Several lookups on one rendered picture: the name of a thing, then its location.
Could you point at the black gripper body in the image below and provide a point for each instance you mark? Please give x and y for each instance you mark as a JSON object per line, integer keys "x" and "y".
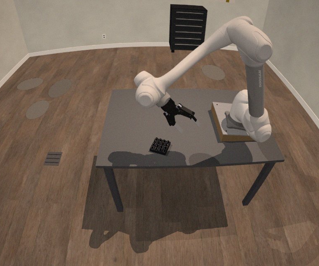
{"x": 169, "y": 107}

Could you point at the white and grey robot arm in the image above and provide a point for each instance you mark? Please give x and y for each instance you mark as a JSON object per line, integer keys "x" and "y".
{"x": 254, "y": 46}

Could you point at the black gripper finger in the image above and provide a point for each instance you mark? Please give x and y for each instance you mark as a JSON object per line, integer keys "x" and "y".
{"x": 187, "y": 113}
{"x": 171, "y": 121}

